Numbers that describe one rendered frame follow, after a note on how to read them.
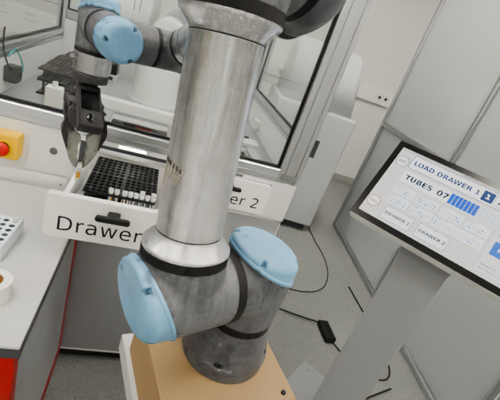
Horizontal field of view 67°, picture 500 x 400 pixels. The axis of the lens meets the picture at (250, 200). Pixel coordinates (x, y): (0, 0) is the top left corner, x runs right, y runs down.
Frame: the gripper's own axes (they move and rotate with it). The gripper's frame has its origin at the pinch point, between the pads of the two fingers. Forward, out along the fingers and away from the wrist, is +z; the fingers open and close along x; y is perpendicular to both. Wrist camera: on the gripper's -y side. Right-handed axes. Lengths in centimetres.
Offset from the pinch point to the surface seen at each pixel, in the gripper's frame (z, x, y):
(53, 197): 6.0, 5.5, -5.4
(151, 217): 6.4, -14.2, -13.2
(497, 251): -7, -98, -52
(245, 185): 6, -53, 6
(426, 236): -2, -89, -37
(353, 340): 49, -95, -32
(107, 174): 7.8, -9.8, 11.1
